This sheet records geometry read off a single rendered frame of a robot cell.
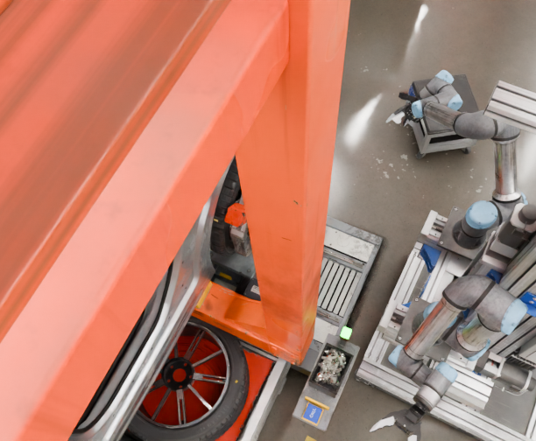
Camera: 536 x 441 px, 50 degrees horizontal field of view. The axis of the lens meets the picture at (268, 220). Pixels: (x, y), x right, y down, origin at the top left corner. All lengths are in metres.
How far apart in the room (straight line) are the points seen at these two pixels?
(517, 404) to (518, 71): 2.34
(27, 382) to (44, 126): 0.30
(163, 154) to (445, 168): 3.36
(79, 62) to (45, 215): 0.10
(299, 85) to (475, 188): 3.06
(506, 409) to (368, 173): 1.61
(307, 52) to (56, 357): 0.51
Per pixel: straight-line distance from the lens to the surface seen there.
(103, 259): 0.60
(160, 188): 0.62
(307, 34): 0.81
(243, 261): 3.28
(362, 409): 3.31
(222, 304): 2.73
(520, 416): 3.28
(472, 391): 2.66
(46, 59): 0.39
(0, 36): 0.42
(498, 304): 2.00
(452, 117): 2.52
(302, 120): 0.96
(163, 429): 2.84
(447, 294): 2.04
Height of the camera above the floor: 3.26
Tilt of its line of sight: 64 degrees down
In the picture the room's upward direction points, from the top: 6 degrees counter-clockwise
